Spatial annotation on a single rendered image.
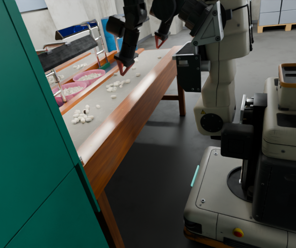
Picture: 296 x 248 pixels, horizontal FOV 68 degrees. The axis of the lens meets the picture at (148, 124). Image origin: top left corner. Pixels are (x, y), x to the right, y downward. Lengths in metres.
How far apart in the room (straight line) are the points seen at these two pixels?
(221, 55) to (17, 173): 0.80
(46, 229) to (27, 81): 0.41
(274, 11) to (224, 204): 5.45
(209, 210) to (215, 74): 0.69
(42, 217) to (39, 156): 0.17
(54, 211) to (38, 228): 0.06
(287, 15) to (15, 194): 6.18
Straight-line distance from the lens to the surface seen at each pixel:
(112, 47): 4.74
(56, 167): 0.70
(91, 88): 1.60
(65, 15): 4.19
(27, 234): 0.70
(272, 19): 6.32
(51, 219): 0.74
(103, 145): 0.96
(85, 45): 1.38
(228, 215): 1.25
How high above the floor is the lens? 1.29
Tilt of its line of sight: 31 degrees down
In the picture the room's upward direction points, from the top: 10 degrees counter-clockwise
